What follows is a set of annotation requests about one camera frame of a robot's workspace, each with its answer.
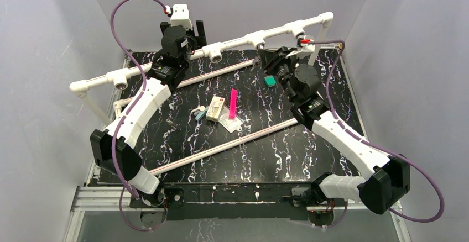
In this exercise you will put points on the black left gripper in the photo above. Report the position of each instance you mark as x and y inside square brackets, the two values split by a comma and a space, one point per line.
[202, 41]

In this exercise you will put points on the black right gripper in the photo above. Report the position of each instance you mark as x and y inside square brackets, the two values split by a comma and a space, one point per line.
[270, 60]

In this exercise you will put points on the chrome water faucet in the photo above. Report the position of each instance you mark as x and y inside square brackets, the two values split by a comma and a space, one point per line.
[258, 60]

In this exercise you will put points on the white PVC pipe frame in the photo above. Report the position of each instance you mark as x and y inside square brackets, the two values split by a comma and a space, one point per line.
[283, 36]

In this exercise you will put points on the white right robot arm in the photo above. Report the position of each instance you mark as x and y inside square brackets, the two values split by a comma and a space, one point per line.
[383, 179]

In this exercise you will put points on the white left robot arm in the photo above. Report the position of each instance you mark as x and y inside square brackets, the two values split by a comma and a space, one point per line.
[113, 147]

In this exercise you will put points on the green square block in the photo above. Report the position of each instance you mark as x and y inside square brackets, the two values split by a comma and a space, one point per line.
[270, 81]

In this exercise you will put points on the pink rectangular bar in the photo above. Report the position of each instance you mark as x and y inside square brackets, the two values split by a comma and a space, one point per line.
[233, 104]

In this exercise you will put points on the white small fitting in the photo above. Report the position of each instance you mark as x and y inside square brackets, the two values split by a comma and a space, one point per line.
[197, 110]

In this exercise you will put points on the beige small cardboard box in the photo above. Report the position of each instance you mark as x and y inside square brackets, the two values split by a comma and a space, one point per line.
[215, 108]

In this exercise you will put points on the clear plastic bag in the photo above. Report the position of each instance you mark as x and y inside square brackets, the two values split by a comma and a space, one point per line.
[231, 125]

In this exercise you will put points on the teal small fitting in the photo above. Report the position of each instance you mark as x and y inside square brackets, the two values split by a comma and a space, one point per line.
[200, 115]

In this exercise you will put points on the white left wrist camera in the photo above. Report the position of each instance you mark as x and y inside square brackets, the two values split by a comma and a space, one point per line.
[181, 17]

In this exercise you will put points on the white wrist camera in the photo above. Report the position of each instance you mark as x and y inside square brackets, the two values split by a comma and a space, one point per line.
[304, 47]
[181, 17]

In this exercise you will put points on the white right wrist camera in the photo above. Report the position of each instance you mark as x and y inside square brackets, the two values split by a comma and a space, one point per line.
[304, 47]

